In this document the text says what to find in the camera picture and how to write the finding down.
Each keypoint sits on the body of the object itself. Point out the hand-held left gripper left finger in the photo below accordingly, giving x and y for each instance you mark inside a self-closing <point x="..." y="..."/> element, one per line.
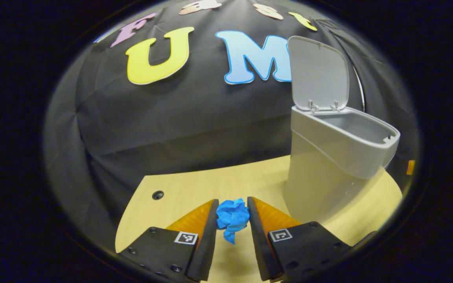
<point x="209" y="243"/>

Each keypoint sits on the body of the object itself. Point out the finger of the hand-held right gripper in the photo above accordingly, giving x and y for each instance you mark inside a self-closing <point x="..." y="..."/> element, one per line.
<point x="410" y="167"/>

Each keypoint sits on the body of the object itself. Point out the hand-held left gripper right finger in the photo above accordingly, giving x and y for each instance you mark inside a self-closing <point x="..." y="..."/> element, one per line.
<point x="260" y="243"/>

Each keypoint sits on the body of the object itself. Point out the blue paper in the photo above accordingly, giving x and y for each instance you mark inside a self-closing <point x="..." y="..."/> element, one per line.
<point x="232" y="216"/>

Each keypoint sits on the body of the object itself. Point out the white desktop garbage bin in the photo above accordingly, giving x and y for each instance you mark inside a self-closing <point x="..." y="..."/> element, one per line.
<point x="328" y="157"/>

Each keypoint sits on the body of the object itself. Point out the wooden desktop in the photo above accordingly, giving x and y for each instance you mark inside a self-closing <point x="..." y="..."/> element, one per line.
<point x="195" y="188"/>

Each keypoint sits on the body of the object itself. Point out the black desk grommet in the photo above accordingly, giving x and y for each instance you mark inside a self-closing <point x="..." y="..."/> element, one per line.
<point x="157" y="195"/>

